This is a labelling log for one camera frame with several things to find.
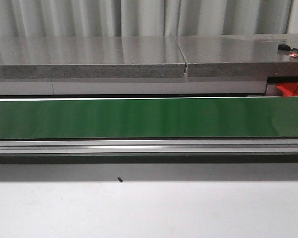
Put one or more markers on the grey stone countertop slab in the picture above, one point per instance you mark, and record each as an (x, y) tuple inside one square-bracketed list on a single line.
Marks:
[(147, 57)]

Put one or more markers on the green conveyor belt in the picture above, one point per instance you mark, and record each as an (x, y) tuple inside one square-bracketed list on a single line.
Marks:
[(150, 118)]

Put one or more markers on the red plastic tray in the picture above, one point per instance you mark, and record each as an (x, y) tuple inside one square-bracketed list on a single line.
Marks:
[(288, 89)]

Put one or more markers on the small sensor circuit board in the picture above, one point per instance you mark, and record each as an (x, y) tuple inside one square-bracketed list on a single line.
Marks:
[(293, 52)]

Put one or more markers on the white pleated curtain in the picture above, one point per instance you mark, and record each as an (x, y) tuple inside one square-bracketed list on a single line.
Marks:
[(29, 18)]

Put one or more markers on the aluminium conveyor frame rail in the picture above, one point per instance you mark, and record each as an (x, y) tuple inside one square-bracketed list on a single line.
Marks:
[(161, 146)]

